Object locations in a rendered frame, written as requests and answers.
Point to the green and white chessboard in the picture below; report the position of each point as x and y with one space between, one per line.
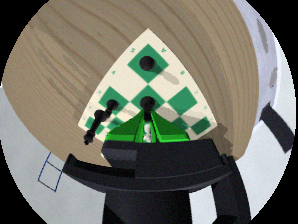
177 97

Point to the white pawn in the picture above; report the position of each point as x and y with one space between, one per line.
148 135

